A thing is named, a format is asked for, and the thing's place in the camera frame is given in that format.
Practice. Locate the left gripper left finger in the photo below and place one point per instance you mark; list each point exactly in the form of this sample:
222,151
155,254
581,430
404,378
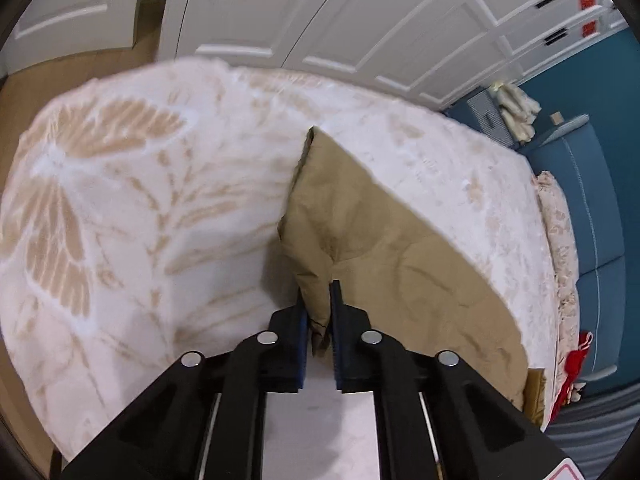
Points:
204,417

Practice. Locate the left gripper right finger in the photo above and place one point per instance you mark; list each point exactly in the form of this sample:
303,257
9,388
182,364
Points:
435,416

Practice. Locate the tan quilted down coat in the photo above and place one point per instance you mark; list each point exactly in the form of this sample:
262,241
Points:
414,285

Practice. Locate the red cloth bag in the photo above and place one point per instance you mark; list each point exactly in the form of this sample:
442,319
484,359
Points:
572,368

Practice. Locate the grey striped curtain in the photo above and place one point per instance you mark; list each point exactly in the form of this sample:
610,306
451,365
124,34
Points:
593,431

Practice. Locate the white floral bedspread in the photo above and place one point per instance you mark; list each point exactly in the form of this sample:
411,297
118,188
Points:
140,219

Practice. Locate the left floral pillow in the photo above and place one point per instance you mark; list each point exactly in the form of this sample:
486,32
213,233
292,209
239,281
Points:
562,244

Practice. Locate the blue upholstered headboard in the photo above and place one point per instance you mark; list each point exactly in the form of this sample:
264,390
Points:
572,153

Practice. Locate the blue nightstand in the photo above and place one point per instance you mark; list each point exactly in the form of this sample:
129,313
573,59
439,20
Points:
479,111

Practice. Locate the cream plush toy pile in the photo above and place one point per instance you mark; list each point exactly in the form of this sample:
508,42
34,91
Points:
517,109

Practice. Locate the white wardrobe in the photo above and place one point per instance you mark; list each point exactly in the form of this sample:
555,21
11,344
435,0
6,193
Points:
431,52

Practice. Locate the white room door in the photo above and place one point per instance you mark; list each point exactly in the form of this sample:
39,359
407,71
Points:
50,29

